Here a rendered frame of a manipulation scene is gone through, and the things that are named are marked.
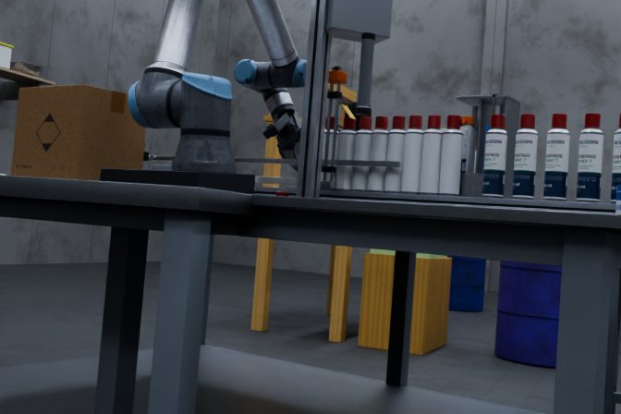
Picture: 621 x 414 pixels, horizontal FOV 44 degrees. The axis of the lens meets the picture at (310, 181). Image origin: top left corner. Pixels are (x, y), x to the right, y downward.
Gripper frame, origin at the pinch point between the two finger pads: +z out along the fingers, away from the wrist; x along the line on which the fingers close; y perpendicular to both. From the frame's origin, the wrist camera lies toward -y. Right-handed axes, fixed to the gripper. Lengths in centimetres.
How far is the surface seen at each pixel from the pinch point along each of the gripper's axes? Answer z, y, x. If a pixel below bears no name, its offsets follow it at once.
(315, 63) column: -16.6, -16.3, -24.4
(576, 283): 65, -62, -71
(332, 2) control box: -27.6, -17.5, -36.0
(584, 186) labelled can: 41, -2, -67
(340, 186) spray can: 10.8, -1.5, -10.3
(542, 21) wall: -391, 948, 46
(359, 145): 3.7, -1.6, -20.4
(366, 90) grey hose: -4.8, -10.7, -32.1
